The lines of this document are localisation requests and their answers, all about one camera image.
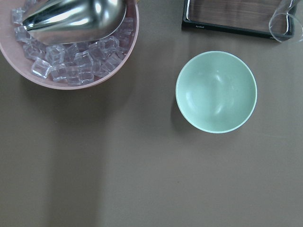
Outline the metal ice scoop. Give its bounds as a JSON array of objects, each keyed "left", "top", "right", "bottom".
[{"left": 22, "top": 0, "right": 127, "bottom": 45}]

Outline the pink bowl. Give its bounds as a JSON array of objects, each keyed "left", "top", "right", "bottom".
[{"left": 0, "top": 0, "right": 140, "bottom": 90}]

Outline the clear glass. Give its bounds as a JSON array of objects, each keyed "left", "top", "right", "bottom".
[{"left": 268, "top": 0, "right": 303, "bottom": 43}]

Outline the mint green bowl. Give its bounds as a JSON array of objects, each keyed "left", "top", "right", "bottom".
[{"left": 175, "top": 51, "right": 258, "bottom": 133}]

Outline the black wooden tray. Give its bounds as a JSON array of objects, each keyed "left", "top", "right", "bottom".
[{"left": 181, "top": 0, "right": 297, "bottom": 41}]

